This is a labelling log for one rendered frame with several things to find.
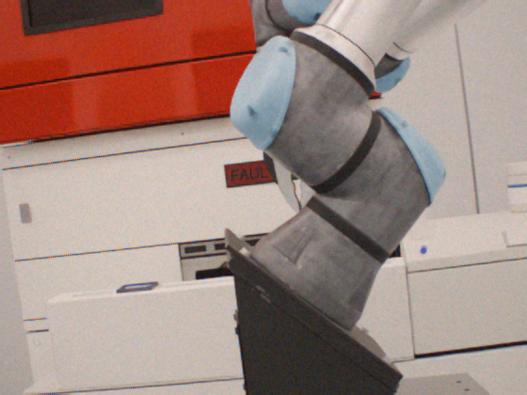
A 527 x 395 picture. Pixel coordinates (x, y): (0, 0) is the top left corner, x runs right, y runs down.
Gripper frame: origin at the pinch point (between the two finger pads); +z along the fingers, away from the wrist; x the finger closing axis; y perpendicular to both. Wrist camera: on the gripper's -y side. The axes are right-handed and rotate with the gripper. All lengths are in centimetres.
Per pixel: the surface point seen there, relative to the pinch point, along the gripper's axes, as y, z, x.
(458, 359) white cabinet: -3.9, 25.4, -21.1
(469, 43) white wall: 207, -35, -48
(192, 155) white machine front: 59, -9, 25
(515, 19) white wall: 207, -41, -65
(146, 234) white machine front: 59, 6, 36
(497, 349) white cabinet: -3.3, 24.8, -27.1
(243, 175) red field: 58, -4, 15
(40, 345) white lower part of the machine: 59, 27, 63
